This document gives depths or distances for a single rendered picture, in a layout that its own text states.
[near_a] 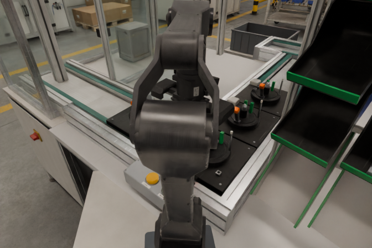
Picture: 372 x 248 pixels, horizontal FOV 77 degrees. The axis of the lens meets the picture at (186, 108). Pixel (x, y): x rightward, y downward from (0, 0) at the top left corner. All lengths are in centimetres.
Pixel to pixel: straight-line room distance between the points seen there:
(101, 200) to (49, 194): 132
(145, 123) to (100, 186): 75
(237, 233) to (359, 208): 33
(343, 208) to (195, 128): 57
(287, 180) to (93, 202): 62
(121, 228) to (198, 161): 63
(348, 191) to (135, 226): 60
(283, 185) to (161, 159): 53
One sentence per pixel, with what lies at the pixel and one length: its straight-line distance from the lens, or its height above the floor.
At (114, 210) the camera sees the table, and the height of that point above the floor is 86.
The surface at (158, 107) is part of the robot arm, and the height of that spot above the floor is 145.
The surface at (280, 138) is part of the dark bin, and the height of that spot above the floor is 121.
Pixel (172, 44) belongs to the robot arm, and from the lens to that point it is 24.
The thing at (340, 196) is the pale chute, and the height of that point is 106.
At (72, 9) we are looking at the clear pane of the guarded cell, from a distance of 187.
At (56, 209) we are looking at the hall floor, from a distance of 209.
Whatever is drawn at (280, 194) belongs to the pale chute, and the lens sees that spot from 73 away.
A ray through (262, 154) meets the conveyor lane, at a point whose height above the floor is 96.
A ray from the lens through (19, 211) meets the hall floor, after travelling 222.
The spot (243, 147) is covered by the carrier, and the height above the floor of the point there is 97.
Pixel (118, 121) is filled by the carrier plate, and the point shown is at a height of 97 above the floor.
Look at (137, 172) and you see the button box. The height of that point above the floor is 96.
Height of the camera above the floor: 157
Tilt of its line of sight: 34 degrees down
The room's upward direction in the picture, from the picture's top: straight up
